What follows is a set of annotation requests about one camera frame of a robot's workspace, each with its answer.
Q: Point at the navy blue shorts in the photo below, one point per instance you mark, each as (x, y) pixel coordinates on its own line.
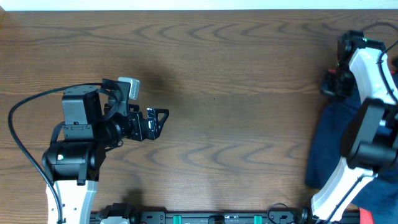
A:
(379, 196)

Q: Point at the black mounting rail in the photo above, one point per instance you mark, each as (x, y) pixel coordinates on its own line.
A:
(126, 213)

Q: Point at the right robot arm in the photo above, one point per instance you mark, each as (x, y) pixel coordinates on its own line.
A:
(369, 143)

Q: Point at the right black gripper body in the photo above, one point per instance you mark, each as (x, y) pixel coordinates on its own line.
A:
(337, 83)

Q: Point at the red cloth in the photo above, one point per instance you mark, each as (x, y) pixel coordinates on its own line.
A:
(365, 216)

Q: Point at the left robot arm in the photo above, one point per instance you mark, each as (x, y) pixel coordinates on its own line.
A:
(96, 121)

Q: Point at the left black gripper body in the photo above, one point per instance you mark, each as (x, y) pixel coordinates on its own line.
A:
(143, 125)

